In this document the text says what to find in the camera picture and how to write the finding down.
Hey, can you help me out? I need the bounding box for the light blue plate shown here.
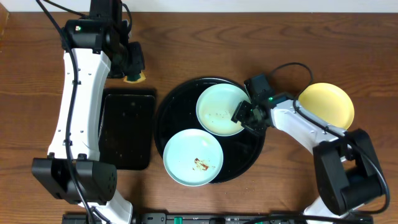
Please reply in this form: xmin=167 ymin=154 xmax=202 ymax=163
xmin=196 ymin=83 xmax=250 ymax=137
xmin=163 ymin=129 xmax=224 ymax=187

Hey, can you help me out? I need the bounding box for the yellow plate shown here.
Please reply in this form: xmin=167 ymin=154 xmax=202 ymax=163
xmin=298 ymin=83 xmax=354 ymax=129

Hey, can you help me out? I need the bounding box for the round black tray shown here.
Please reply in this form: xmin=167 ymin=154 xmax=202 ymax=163
xmin=154 ymin=77 xmax=265 ymax=184

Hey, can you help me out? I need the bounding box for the black aluminium rail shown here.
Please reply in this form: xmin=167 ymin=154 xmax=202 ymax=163
xmin=62 ymin=213 xmax=374 ymax=224

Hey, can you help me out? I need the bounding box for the green and yellow sponge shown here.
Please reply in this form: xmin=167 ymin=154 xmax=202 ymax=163
xmin=123 ymin=72 xmax=146 ymax=84

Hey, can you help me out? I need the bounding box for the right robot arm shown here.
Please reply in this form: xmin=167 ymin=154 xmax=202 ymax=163
xmin=231 ymin=94 xmax=390 ymax=218

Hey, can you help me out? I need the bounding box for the rectangular black tray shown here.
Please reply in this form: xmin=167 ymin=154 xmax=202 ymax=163
xmin=99 ymin=88 xmax=156 ymax=170

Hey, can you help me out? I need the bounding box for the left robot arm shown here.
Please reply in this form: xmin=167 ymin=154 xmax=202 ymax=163
xmin=32 ymin=17 xmax=144 ymax=223

